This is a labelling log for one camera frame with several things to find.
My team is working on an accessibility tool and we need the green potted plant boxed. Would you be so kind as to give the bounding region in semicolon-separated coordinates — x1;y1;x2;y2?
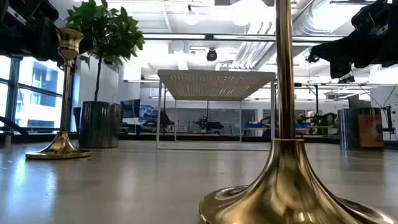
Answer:
64;0;146;103

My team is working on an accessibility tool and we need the black aluminium table frame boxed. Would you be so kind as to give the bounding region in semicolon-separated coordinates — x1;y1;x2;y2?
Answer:
0;115;398;147

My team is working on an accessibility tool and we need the brass candlestick holder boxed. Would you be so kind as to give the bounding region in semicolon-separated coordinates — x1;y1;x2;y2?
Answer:
25;27;92;161
198;0;398;224

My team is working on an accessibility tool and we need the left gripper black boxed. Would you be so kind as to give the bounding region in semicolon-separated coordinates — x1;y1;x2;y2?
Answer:
0;0;95;74

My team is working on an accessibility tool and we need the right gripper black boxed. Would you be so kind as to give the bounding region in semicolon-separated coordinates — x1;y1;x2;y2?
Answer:
310;0;398;80

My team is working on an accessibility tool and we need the background computer monitor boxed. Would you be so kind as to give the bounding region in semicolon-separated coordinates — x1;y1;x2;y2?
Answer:
120;98;141;119

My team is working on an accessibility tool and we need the white perforated metal shelf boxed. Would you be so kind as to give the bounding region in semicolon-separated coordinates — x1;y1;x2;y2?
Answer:
155;68;277;152

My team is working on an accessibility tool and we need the orange candle dark tin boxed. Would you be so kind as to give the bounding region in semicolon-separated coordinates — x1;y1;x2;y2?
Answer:
338;107;386;151

